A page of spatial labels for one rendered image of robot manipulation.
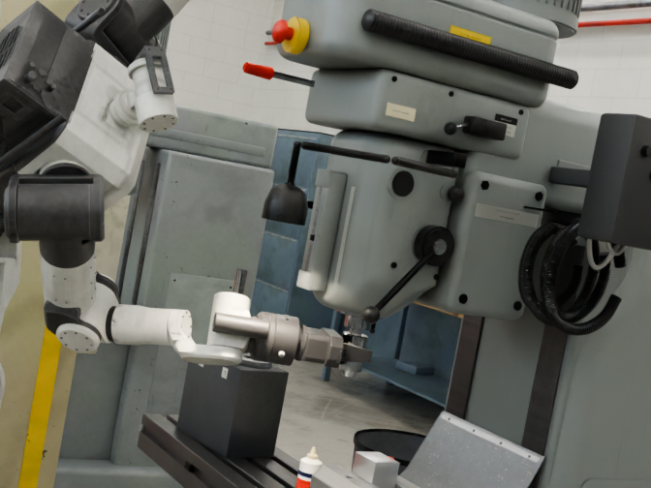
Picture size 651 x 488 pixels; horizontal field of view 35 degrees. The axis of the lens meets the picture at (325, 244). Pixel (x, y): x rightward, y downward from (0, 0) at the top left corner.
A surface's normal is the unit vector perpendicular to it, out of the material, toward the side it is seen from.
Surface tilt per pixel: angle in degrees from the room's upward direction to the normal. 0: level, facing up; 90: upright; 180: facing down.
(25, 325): 90
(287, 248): 90
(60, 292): 138
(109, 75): 58
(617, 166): 90
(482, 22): 90
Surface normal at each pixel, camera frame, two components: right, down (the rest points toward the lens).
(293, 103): -0.84, -0.13
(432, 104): 0.51, 0.14
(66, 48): 0.76, -0.36
